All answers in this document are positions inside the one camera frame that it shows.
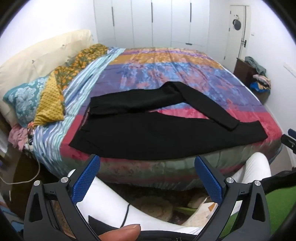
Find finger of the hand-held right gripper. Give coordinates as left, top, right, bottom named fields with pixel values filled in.
left=281, top=129, right=296, bottom=154

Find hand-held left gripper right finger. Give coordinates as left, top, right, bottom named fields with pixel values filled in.
left=194, top=156, right=274, bottom=241

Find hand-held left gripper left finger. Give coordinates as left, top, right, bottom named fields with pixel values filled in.
left=23, top=154, right=100, bottom=241

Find black pants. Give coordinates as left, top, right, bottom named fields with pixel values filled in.
left=69, top=81, right=269, bottom=161

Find person's left hand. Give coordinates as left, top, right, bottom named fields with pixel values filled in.
left=98, top=224, right=141, bottom=241

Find person's right leg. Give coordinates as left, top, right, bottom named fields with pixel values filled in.
left=183, top=153, right=271, bottom=229

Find beige floor rug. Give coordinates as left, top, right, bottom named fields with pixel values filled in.
left=129, top=197, right=174, bottom=220

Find pile of colourful clothes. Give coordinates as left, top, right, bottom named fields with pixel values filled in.
left=250, top=74, right=271, bottom=94

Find pink crumpled cloth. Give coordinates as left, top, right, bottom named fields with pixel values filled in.
left=9, top=124, right=35, bottom=152

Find dark wooden cabinet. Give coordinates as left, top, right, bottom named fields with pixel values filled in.
left=233, top=58, right=270, bottom=105

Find mustard dotted cloth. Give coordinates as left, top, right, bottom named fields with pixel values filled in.
left=34, top=72, right=65, bottom=127

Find blue striped bed sheet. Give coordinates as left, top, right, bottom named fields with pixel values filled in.
left=32, top=46, right=126, bottom=163

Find teal floral pillow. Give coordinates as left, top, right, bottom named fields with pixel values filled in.
left=3, top=77, right=50, bottom=128

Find white door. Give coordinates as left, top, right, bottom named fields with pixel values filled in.
left=223, top=5, right=251, bottom=68

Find colourful patchwork bedspread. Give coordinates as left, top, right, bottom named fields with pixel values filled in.
left=62, top=47, right=284, bottom=192

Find green orange floral cloth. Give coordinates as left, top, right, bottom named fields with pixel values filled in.
left=54, top=44, right=109, bottom=90

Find round black door hanger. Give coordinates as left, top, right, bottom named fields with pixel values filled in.
left=232, top=15, right=242, bottom=31

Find cream pillow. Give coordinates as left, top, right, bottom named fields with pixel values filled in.
left=0, top=29, right=93, bottom=126

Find white wardrobe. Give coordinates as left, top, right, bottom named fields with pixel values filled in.
left=94, top=0, right=211, bottom=49

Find black cable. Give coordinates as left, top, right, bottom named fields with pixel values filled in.
left=119, top=204, right=130, bottom=229

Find beige cord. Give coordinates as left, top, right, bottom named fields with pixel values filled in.
left=0, top=148, right=41, bottom=185

